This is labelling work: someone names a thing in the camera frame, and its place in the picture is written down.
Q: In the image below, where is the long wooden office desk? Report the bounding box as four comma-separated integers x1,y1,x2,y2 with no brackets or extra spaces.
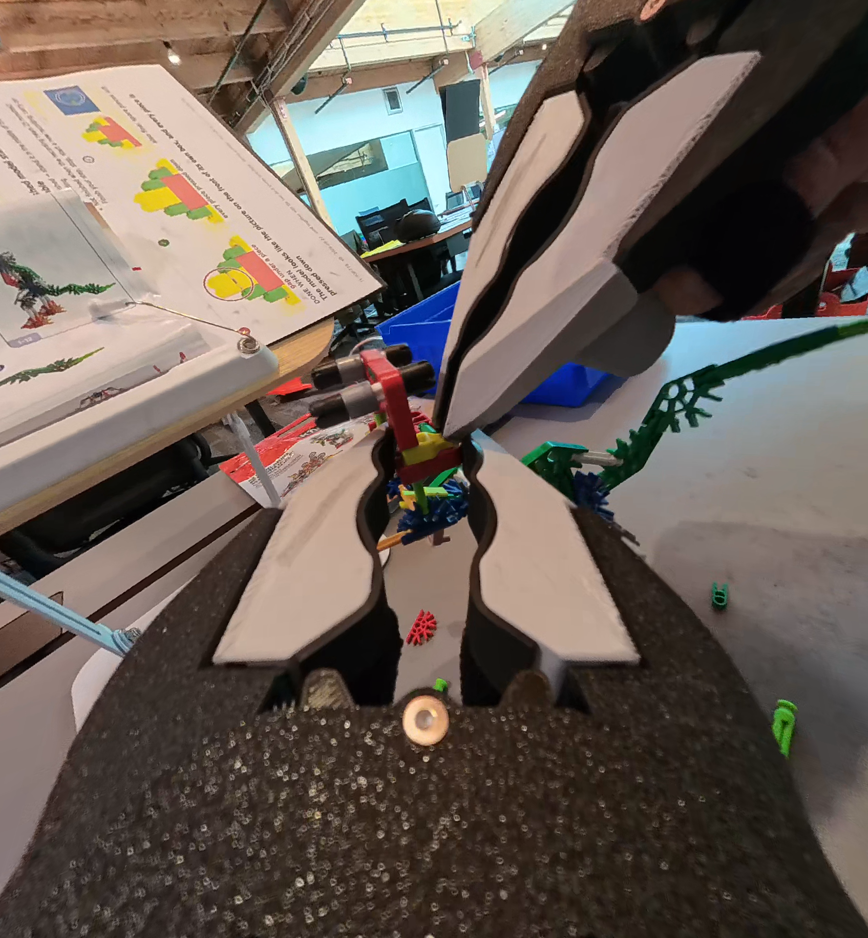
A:
359,218,476,294

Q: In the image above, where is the lime green clip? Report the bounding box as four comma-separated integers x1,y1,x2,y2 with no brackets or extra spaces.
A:
770,699,798,758

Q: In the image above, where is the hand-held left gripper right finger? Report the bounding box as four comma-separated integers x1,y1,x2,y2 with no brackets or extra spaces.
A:
460,429,643,669

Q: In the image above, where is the person's right hand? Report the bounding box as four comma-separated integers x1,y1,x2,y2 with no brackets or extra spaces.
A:
789,29,868,243

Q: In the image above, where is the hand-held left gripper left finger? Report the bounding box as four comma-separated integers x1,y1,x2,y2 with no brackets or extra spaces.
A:
211,431,396,669

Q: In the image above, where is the white and blue document stand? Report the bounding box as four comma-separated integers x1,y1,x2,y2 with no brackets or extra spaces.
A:
0,319,336,552

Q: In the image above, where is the blue storage bin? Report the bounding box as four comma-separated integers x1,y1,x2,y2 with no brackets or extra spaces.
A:
375,280,623,409

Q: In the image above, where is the orange bucket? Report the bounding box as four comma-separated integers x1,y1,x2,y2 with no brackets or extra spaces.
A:
741,260,868,321

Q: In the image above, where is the black and wood panel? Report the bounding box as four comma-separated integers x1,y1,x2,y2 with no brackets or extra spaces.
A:
440,78,489,190

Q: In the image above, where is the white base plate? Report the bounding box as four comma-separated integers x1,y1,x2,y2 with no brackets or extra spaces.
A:
71,636,128,728

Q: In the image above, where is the thin metal wire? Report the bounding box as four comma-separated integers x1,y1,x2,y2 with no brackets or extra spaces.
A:
120,297,250,345

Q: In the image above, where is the colourful construction toy model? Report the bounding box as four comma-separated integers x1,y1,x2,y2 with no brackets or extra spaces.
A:
308,311,868,549

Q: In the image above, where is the printed toy packaging bag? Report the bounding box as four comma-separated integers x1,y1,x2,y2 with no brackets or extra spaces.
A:
218,412,385,508

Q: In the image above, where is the clear picture sleeve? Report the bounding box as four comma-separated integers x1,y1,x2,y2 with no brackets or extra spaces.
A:
0,187,142,351

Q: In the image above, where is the white instruction board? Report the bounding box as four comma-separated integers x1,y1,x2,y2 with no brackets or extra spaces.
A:
0,63,385,411

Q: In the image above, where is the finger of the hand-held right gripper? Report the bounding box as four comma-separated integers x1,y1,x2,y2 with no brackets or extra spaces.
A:
440,48,764,441
432,88,592,422

